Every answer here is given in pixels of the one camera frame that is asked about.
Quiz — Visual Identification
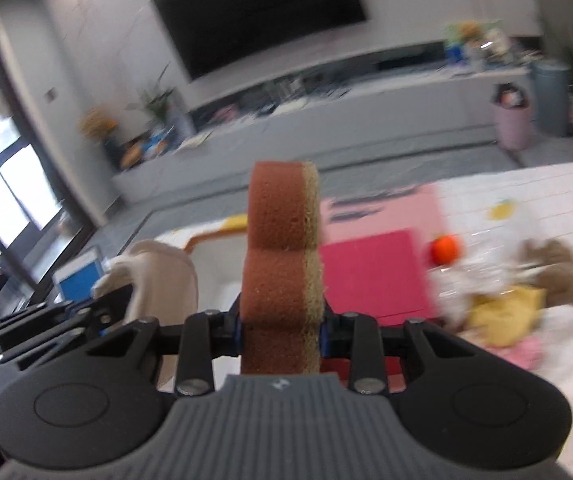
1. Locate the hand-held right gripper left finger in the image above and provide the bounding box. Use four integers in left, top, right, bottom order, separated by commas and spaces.
86, 304, 243, 397

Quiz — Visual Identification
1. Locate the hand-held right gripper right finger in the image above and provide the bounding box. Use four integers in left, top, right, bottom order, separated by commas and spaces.
318, 309, 467, 396

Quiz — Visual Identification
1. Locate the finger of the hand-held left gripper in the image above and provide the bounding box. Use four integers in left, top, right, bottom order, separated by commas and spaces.
0, 309, 117, 368
0, 284, 134, 335

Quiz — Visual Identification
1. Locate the orange brown sponge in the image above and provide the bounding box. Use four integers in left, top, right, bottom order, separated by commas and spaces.
240, 161, 326, 376

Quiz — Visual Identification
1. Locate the beige soft cloth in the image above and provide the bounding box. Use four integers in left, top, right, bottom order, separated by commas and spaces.
90, 240, 200, 393

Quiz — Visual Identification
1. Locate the yellow cloth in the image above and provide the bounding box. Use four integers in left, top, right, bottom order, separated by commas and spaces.
466, 284, 547, 348

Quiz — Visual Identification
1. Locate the pink white knitted toy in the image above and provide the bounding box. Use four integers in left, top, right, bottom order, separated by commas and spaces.
483, 332, 543, 372

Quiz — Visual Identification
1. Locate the brown fluffy towel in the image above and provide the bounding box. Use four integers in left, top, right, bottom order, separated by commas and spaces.
519, 237, 573, 311

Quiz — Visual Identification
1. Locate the blue white box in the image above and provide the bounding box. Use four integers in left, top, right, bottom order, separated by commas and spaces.
52, 246, 106, 306

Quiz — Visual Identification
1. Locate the magenta mat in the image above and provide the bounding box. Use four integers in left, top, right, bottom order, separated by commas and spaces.
319, 229, 436, 331

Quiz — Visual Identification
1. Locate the pink foam mat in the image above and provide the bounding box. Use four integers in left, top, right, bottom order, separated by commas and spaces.
319, 182, 448, 248

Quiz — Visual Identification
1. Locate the dark framed glass door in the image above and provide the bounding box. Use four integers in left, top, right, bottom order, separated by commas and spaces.
0, 17, 98, 321

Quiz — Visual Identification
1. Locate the orange ball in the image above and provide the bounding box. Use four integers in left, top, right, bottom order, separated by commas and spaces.
429, 234, 463, 267

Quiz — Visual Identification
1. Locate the clear plastic bottle orange cap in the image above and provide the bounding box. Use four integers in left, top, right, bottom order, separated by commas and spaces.
435, 210, 539, 326

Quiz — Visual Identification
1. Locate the orange flower bouquet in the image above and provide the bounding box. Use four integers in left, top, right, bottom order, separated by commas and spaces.
79, 106, 120, 145

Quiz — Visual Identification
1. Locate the grey television cabinet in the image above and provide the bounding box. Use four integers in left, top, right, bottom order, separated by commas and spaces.
110, 39, 537, 207

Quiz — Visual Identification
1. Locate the green potted plant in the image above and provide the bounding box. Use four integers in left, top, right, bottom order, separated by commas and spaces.
127, 62, 180, 133

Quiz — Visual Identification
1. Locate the pink waste bin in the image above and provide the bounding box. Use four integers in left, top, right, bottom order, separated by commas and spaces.
490, 82, 533, 152

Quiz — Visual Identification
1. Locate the grey waste bin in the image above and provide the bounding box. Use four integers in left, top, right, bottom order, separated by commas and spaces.
530, 59, 572, 137

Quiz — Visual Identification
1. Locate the colourful flower bouquet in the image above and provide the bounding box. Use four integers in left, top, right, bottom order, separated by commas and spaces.
442, 19, 509, 63

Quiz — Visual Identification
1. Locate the wall television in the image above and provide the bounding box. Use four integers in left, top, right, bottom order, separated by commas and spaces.
152, 0, 370, 82

